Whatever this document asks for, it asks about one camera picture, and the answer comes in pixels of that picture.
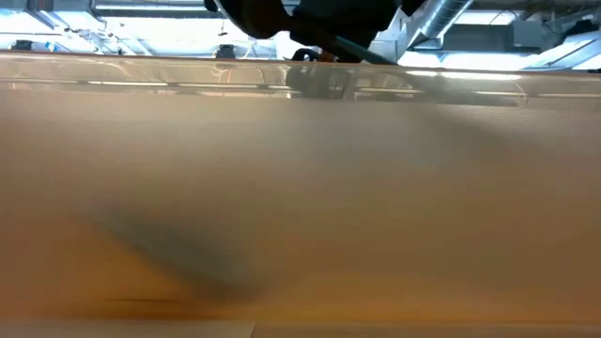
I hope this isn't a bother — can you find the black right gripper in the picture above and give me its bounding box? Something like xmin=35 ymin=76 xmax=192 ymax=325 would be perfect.
xmin=204 ymin=0 xmax=426 ymax=65

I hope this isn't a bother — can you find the orange translucent plastic tray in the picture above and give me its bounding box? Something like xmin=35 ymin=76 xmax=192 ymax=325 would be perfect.
xmin=0 ymin=49 xmax=601 ymax=325

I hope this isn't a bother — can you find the bright ceiling light panel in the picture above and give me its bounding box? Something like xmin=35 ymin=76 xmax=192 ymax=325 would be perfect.
xmin=396 ymin=49 xmax=539 ymax=71

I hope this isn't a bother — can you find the grey horizontal ceiling pipe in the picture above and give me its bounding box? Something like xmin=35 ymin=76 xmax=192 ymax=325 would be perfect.
xmin=91 ymin=0 xmax=222 ymax=19

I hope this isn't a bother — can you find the spiral metal ceiling duct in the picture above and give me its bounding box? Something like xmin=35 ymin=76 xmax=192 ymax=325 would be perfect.
xmin=412 ymin=0 xmax=475 ymax=51

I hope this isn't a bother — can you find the grey rectangular ceiling duct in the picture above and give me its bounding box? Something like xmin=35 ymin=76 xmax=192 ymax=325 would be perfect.
xmin=440 ymin=23 xmax=548 ymax=53

